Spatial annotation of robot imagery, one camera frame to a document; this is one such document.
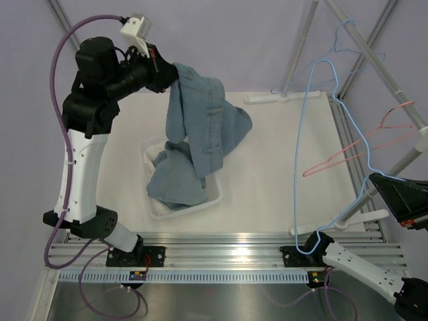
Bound denim skirt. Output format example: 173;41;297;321
166;63;253;179
146;140;209;209

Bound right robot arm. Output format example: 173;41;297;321
280;173;427;320

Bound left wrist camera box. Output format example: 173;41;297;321
120;13;152;58

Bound blue wire hanger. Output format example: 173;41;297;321
270;19;385;98
293;59;405;255

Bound slotted cable duct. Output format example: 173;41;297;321
59;270;309;284

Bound metal clothes rack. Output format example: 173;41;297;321
244;1;427;232

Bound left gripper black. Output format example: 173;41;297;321
104;41;183;101

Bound aluminium mounting rail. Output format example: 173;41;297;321
43;230;409;272

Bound blue wire hanger front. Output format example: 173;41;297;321
270;19;385;98

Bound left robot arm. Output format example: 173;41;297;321
43;37;178;268

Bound pink wire hanger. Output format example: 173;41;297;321
302;101;422;177

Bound white plastic basket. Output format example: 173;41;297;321
140;138;222;219

